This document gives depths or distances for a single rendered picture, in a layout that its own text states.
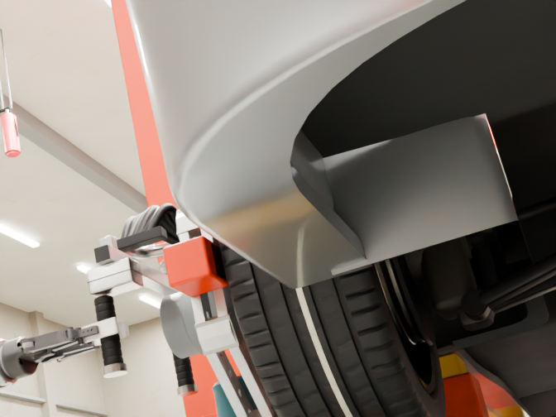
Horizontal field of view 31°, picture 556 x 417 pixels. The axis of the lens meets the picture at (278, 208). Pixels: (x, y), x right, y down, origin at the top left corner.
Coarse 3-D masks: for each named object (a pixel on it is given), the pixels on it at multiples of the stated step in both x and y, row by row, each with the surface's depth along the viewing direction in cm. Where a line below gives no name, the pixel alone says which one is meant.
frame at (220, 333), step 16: (176, 224) 175; (192, 224) 174; (224, 288) 170; (192, 304) 169; (208, 304) 172; (224, 304) 168; (208, 320) 168; (224, 320) 167; (208, 336) 167; (224, 336) 166; (240, 336) 169; (208, 352) 168; (224, 352) 173; (240, 352) 168; (224, 368) 170; (240, 368) 169; (224, 384) 171; (240, 384) 176; (256, 384) 171; (240, 400) 173; (256, 400) 172; (240, 416) 174; (256, 416) 175; (272, 416) 173
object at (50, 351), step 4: (76, 328) 182; (80, 328) 182; (76, 340) 182; (80, 340) 181; (64, 344) 183; (68, 344) 182; (72, 344) 183; (80, 344) 181; (48, 348) 184; (52, 348) 184; (56, 348) 183; (60, 348) 184; (48, 352) 184; (52, 352) 184; (36, 356) 185; (40, 356) 185; (44, 356) 184; (48, 356) 185; (36, 360) 185; (40, 360) 185
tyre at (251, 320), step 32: (224, 256) 164; (256, 288) 161; (320, 288) 158; (352, 288) 157; (256, 320) 161; (288, 320) 160; (320, 320) 159; (352, 320) 159; (384, 320) 158; (256, 352) 162; (288, 352) 161; (352, 352) 159; (384, 352) 159; (288, 384) 163; (320, 384) 163; (352, 384) 162; (384, 384) 161; (416, 384) 167; (288, 416) 166; (320, 416) 166; (352, 416) 166; (384, 416) 166; (416, 416) 167
